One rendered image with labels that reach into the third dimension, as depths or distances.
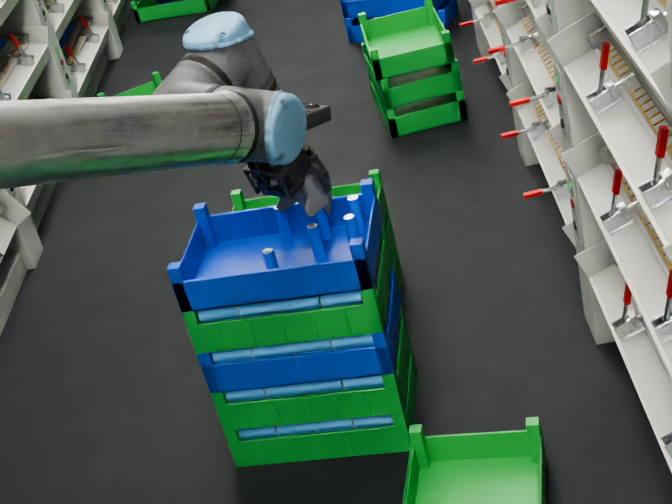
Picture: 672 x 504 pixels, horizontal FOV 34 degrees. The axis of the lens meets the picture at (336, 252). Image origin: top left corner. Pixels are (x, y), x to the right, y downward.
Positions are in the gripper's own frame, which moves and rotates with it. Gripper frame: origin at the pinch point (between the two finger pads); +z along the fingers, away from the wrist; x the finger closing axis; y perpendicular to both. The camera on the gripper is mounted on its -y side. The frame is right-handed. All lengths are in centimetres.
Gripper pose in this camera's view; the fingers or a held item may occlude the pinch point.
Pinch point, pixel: (318, 204)
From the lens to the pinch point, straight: 173.7
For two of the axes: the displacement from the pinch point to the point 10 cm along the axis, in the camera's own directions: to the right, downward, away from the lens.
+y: -5.0, 7.2, -4.8
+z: 3.6, 6.7, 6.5
